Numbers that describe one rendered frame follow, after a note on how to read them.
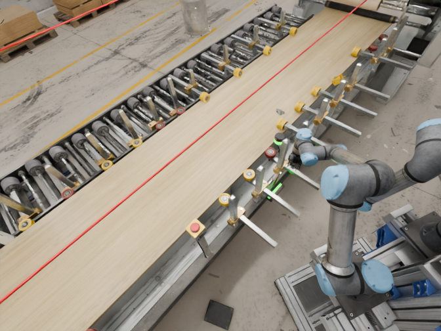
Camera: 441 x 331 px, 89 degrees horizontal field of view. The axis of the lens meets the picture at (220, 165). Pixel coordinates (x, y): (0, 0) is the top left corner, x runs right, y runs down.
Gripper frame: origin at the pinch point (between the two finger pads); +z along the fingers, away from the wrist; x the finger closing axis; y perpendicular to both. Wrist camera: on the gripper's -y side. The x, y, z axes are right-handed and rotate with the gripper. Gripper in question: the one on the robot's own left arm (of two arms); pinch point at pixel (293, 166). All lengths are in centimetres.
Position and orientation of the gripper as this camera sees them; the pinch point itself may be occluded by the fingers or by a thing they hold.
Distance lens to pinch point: 153.5
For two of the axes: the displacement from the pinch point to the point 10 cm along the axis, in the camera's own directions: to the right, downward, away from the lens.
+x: 9.2, 2.9, -2.8
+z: 0.8, 5.6, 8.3
